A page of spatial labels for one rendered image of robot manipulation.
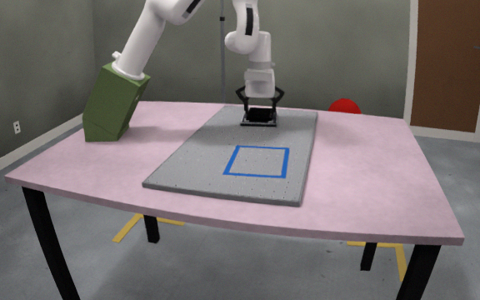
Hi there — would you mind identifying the blue tape square outline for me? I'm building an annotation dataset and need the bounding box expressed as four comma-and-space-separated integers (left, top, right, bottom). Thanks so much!
222, 145, 290, 178

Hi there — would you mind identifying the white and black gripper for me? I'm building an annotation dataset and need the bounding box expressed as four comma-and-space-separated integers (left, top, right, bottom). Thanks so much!
236, 69, 285, 115

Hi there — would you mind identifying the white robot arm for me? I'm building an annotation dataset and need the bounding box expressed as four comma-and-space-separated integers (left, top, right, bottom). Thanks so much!
112, 0, 275, 81

